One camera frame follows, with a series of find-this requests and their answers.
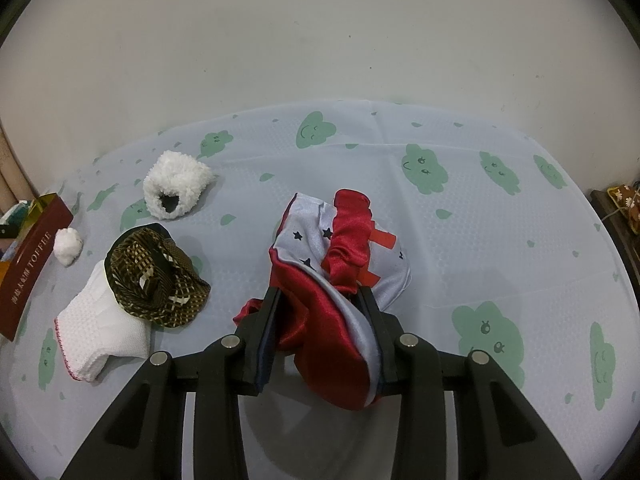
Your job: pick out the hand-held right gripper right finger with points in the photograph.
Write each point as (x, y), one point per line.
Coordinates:
(384, 370)

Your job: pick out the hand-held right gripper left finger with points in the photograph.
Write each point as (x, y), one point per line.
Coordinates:
(261, 365)

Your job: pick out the red and white star cloth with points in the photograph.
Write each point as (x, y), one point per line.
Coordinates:
(325, 360)

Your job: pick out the brown plaid hat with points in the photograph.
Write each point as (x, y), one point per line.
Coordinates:
(150, 285)

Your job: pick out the white knit sock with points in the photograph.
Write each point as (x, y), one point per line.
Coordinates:
(100, 330)

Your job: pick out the cloud print tablecloth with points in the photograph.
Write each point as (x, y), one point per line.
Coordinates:
(350, 170)

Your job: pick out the white fluffy bootie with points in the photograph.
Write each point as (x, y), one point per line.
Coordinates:
(180, 175)

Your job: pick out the small white fluffy pompom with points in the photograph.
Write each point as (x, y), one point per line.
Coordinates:
(67, 245)

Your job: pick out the dark red box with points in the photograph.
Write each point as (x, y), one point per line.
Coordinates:
(25, 280)

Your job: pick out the brown floral cushion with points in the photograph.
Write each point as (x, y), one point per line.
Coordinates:
(625, 202)

